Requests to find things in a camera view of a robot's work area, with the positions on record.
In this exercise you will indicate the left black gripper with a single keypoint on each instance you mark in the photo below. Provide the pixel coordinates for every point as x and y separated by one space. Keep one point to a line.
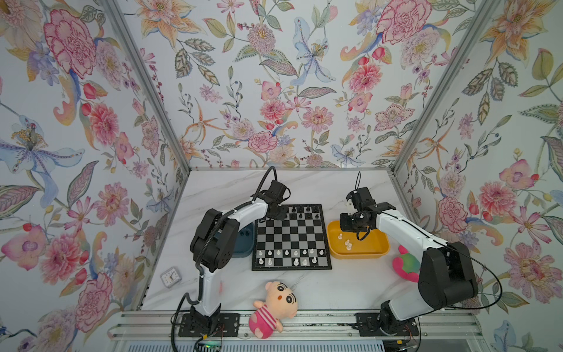
283 215

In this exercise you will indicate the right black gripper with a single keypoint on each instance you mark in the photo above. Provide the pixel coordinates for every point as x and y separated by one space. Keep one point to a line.
350 221

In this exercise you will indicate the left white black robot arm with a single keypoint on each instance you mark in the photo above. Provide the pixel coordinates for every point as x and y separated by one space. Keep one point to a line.
213 244

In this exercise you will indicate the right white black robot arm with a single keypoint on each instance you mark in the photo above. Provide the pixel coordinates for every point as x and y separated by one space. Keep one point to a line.
446 275

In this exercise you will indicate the yellow plastic tray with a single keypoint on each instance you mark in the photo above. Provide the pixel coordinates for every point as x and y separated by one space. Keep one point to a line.
346 246

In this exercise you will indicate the black and white chessboard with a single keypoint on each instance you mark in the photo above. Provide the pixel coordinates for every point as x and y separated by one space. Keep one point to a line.
299 242

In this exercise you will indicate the teal plastic tray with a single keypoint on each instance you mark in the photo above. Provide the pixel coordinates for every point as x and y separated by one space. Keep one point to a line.
245 242

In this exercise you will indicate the pink green plush toy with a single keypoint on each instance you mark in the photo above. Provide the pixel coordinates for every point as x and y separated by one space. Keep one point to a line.
406 266

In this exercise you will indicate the pink striped plush doll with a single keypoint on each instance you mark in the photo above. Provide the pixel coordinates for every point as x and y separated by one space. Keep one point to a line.
280 303

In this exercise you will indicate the small white clock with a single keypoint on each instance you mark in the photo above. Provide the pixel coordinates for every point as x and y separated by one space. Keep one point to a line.
170 277

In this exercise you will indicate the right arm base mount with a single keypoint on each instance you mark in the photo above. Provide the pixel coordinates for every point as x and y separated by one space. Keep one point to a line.
370 324

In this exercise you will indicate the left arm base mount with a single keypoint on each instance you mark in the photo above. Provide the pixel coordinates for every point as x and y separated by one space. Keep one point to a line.
221 325

